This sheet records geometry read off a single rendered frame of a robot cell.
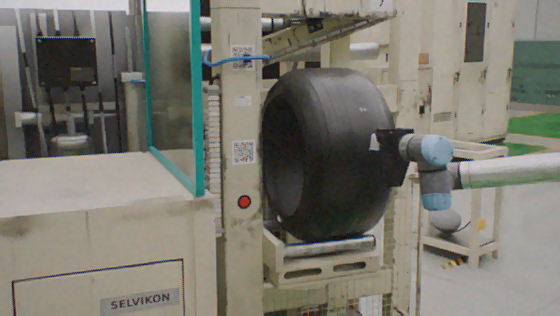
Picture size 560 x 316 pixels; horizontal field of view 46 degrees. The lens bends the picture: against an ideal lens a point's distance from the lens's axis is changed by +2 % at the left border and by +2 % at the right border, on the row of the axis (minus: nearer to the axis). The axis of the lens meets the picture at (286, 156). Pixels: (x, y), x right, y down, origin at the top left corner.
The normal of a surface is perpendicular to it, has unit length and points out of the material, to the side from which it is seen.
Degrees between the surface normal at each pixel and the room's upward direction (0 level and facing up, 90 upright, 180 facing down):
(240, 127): 90
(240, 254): 90
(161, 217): 90
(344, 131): 66
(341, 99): 45
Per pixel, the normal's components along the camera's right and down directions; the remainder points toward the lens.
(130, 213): 0.36, 0.18
